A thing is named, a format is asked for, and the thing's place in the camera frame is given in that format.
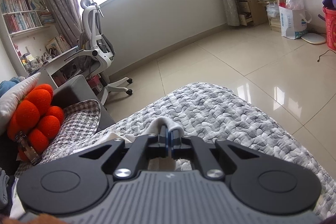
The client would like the white paper shopping bag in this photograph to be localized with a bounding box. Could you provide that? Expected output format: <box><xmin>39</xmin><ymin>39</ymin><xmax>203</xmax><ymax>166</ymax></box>
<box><xmin>277</xmin><ymin>0</ymin><xmax>312</xmax><ymax>40</ymax></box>

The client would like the white office chair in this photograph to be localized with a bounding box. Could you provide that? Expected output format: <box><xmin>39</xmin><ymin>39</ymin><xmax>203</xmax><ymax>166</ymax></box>
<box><xmin>60</xmin><ymin>0</ymin><xmax>133</xmax><ymax>104</ymax></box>

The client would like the orange plush pillow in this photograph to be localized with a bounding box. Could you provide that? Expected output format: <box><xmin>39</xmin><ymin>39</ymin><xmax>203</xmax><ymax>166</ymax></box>
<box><xmin>7</xmin><ymin>84</ymin><xmax>64</xmax><ymax>156</ymax></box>

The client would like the grey sofa armrest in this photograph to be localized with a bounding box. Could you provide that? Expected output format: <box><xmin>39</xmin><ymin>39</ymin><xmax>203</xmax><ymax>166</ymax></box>
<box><xmin>52</xmin><ymin>75</ymin><xmax>116</xmax><ymax>131</ymax></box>

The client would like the grey patterned quilt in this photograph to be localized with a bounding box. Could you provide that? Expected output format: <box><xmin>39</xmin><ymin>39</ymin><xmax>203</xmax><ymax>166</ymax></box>
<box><xmin>14</xmin><ymin>82</ymin><xmax>336</xmax><ymax>219</ymax></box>

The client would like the white striped pillow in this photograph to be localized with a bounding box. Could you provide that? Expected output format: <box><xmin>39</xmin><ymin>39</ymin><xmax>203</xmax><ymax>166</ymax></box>
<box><xmin>1</xmin><ymin>73</ymin><xmax>41</xmax><ymax>134</ymax></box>

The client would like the white t-shirt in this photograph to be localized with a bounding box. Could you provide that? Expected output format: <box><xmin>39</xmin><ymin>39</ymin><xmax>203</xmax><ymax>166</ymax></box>
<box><xmin>71</xmin><ymin>117</ymin><xmax>185</xmax><ymax>154</ymax></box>

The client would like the white bookshelf with books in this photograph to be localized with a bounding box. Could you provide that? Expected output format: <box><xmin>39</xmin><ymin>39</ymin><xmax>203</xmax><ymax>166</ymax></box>
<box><xmin>1</xmin><ymin>0</ymin><xmax>59</xmax><ymax>77</ymax></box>

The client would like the black cable on floor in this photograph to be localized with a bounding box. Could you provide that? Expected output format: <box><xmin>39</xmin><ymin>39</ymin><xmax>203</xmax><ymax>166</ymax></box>
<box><xmin>316</xmin><ymin>48</ymin><xmax>336</xmax><ymax>63</ymax></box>

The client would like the white desk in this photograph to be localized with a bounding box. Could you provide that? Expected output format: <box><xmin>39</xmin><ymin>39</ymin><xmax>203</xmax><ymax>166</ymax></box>
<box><xmin>37</xmin><ymin>46</ymin><xmax>78</xmax><ymax>90</ymax></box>

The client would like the white bathroom scale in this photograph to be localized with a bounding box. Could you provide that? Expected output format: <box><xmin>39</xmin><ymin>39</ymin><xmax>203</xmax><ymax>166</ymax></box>
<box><xmin>301</xmin><ymin>33</ymin><xmax>326</xmax><ymax>45</ymax></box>

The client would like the red basket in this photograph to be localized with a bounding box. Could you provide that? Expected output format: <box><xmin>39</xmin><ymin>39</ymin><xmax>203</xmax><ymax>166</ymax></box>
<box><xmin>322</xmin><ymin>7</ymin><xmax>336</xmax><ymax>50</ymax></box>

